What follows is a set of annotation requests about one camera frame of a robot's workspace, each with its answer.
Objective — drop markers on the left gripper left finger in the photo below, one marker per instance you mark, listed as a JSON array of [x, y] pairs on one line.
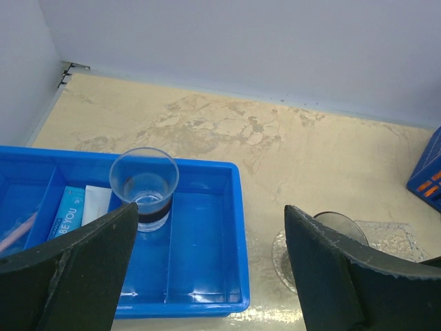
[[72, 282]]

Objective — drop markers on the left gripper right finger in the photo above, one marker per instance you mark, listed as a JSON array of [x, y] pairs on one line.
[[343, 284]]

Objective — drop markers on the dark smoked plastic cup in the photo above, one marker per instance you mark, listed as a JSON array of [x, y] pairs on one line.
[[342, 224]]

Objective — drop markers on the clear textured acrylic tray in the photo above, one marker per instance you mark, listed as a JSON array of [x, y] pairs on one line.
[[281, 262]]

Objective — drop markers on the pink wrapped toothbrush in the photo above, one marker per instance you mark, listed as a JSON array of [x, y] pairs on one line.
[[14, 239]]

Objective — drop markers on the white toothpaste tube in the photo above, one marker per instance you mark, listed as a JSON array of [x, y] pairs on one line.
[[96, 203]]

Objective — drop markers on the blue plastic bin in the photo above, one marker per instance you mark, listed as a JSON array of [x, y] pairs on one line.
[[194, 266]]

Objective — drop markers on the blue shopping basket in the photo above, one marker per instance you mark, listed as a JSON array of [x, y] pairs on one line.
[[424, 181]]

